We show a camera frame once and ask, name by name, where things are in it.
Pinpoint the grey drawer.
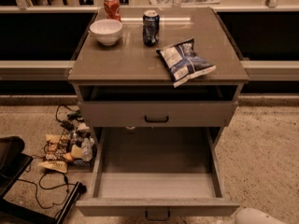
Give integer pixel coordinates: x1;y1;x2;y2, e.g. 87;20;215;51
77;127;239;221
78;101;237;127

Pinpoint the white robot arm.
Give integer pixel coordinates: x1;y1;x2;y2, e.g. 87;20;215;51
213;208;286;224

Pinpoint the grey drawer cabinet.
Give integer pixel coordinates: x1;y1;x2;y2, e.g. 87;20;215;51
66;7;250;135

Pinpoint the grey top drawer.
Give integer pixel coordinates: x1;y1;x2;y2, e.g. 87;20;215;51
78;101;237;127

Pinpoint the blue white chip bag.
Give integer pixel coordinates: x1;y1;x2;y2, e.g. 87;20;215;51
156;38;216;88

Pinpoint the clear plastic bottle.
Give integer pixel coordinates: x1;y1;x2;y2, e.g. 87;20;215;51
81;138;93;161

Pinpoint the pile of snack packages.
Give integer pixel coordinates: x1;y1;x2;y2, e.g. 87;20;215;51
39;123;95;174

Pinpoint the white ceramic bowl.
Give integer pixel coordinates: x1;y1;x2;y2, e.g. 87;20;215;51
90;19;122;46

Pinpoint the blue soda can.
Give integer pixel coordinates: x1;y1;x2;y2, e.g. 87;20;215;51
143;9;160;47

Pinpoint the black power adapter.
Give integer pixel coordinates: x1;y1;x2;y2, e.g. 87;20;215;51
61;120;75;131

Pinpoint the red soda can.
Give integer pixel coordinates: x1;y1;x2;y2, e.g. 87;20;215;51
104;0;121;21

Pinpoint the black chair base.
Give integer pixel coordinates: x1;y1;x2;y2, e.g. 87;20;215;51
0;136;87;224

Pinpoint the black cable on floor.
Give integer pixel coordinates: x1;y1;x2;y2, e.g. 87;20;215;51
17;171;78;211

